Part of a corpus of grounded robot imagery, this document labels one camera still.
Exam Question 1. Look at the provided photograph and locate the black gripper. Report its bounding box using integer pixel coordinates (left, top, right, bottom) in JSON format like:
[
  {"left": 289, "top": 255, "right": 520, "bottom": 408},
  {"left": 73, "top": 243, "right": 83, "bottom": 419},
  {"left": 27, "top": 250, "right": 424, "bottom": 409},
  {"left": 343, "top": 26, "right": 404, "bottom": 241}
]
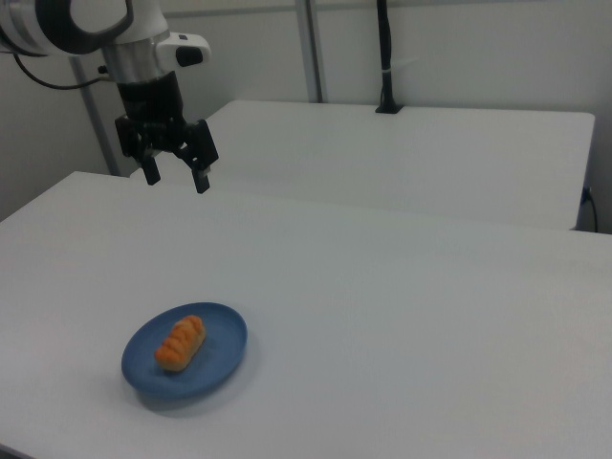
[{"left": 114, "top": 70, "right": 221, "bottom": 194}]

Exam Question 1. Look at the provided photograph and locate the orange bread roll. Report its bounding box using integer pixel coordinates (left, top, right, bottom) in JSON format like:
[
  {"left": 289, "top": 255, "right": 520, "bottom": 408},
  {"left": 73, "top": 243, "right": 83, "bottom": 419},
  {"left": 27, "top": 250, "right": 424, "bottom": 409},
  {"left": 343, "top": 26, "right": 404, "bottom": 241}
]
[{"left": 153, "top": 314, "right": 208, "bottom": 373}]

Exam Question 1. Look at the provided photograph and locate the blue round plate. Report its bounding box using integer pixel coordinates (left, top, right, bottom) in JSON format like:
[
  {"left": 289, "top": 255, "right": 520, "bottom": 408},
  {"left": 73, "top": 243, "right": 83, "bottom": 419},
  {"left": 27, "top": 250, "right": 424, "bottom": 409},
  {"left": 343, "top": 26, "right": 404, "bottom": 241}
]
[{"left": 120, "top": 301, "right": 250, "bottom": 401}]

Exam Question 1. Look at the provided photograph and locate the white side table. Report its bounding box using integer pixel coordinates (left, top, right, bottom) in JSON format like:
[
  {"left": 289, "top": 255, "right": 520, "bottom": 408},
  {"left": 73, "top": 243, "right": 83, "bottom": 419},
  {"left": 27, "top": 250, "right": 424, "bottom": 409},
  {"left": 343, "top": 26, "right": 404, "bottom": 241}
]
[{"left": 128, "top": 99, "right": 597, "bottom": 231}]

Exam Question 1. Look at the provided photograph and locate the grey partition post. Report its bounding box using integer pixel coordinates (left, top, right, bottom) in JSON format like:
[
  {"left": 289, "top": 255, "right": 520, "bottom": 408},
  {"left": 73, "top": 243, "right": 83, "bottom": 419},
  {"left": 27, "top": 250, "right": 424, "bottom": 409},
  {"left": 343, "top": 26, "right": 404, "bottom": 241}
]
[
  {"left": 70, "top": 55, "right": 121, "bottom": 178},
  {"left": 295, "top": 0, "right": 330, "bottom": 104}
]

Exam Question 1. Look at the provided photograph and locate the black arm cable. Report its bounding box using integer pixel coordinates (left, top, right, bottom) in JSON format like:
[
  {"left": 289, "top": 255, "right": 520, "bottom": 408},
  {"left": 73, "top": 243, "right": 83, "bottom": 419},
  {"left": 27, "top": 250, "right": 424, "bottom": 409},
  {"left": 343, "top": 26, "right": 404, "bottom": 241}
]
[{"left": 12, "top": 51, "right": 110, "bottom": 91}]

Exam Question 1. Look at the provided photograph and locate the black camera pole stand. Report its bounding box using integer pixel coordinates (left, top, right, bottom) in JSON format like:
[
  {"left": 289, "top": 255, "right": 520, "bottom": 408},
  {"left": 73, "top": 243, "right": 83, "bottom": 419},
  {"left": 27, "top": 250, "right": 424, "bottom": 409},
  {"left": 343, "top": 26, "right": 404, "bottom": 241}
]
[{"left": 374, "top": 0, "right": 405, "bottom": 115}]

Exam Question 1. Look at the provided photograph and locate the dark wall cable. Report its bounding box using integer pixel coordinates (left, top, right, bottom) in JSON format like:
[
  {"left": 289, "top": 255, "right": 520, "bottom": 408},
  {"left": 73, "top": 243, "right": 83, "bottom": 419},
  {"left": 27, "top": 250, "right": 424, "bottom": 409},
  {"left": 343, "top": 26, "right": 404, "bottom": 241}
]
[{"left": 579, "top": 186, "right": 600, "bottom": 233}]

